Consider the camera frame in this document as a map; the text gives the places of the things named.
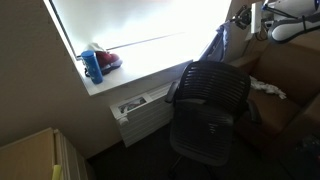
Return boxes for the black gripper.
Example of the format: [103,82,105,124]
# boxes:
[231,4,254,31]

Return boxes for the black mesh office chair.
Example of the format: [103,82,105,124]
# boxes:
[164,59,263,180]

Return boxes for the white crumpled cloth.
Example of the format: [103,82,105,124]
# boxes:
[266,83,288,100]
[249,75,272,92]

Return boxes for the brown cardboard box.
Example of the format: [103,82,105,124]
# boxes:
[229,31,320,162]

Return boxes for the bright window with sill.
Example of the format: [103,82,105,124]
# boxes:
[42,0,233,97]

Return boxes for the red shoes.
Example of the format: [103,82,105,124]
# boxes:
[94,50,124,76]

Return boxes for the white crumpled bag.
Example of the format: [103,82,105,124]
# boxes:
[83,42,109,56]

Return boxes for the blue water bottle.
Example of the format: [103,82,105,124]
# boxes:
[80,49,105,85]

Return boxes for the yellow stick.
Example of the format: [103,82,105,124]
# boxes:
[51,163,64,180]

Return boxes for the light wooden cabinet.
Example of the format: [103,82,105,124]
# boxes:
[0,127,90,180]

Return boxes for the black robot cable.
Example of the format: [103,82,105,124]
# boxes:
[262,5,320,28]

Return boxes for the white slatted wall heater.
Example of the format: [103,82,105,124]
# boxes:
[109,81,178,149]

